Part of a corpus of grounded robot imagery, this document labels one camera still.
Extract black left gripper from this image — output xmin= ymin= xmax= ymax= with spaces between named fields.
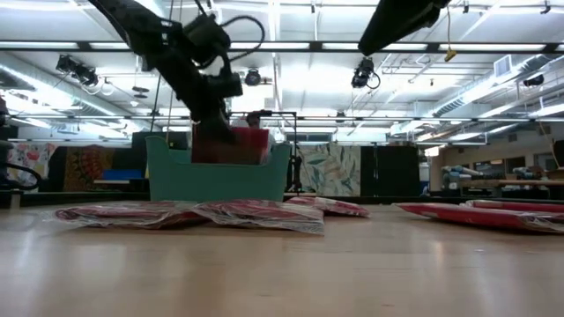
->
xmin=147 ymin=41 xmax=238 ymax=144

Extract red popcorn bag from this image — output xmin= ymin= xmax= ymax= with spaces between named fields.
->
xmin=190 ymin=126 xmax=271 ymax=166
xmin=395 ymin=202 xmax=564 ymax=234
xmin=285 ymin=195 xmax=372 ymax=218
xmin=464 ymin=199 xmax=564 ymax=215
xmin=53 ymin=200 xmax=209 ymax=231

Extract red snack packets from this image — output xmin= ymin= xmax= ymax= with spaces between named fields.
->
xmin=192 ymin=198 xmax=326 ymax=236

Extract person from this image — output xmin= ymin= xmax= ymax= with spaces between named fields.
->
xmin=232 ymin=109 xmax=277 ymax=153

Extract teal plastic basket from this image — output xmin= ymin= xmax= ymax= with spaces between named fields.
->
xmin=145 ymin=135 xmax=293 ymax=203

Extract black ceiling spotlight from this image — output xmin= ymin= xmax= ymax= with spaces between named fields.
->
xmin=244 ymin=68 xmax=263 ymax=87

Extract black tripod stand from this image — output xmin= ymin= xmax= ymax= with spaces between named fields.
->
xmin=258 ymin=110 xmax=306 ymax=194

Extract blue board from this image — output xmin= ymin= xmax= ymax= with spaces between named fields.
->
xmin=101 ymin=168 xmax=145 ymax=182

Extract leaf print panel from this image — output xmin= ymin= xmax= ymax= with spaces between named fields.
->
xmin=298 ymin=144 xmax=362 ymax=197

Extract red patterned fabric panel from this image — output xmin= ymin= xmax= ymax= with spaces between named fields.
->
xmin=63 ymin=146 xmax=116 ymax=193

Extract black ceiling fixture cluster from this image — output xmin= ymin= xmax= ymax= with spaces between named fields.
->
xmin=55 ymin=54 xmax=100 ymax=88

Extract white floral fabric panel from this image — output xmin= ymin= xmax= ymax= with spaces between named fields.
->
xmin=7 ymin=142 xmax=59 ymax=187

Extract black cabinet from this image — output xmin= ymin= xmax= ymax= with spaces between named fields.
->
xmin=360 ymin=144 xmax=420 ymax=197

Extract white ceiling air vent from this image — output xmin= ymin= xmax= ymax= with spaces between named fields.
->
xmin=493 ymin=54 xmax=514 ymax=79

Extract wooden background table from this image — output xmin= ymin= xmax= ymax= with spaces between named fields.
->
xmin=440 ymin=177 xmax=564 ymax=189

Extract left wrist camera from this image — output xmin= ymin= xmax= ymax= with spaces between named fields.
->
xmin=205 ymin=71 xmax=244 ymax=99

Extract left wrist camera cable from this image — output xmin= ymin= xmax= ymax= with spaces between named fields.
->
xmin=218 ymin=15 xmax=267 ymax=63

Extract black aluminium table frame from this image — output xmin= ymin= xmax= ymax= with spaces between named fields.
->
xmin=0 ymin=189 xmax=564 ymax=208

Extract black overhead frame beam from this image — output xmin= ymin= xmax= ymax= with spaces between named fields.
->
xmin=0 ymin=40 xmax=564 ymax=55

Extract black overhead camera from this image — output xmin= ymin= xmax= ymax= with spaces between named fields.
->
xmin=350 ymin=56 xmax=382 ymax=91

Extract black looped cable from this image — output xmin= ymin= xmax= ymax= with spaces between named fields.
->
xmin=0 ymin=161 xmax=44 ymax=192

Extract hanging yellow tag cord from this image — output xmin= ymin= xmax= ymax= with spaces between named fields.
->
xmin=443 ymin=4 xmax=458 ymax=63

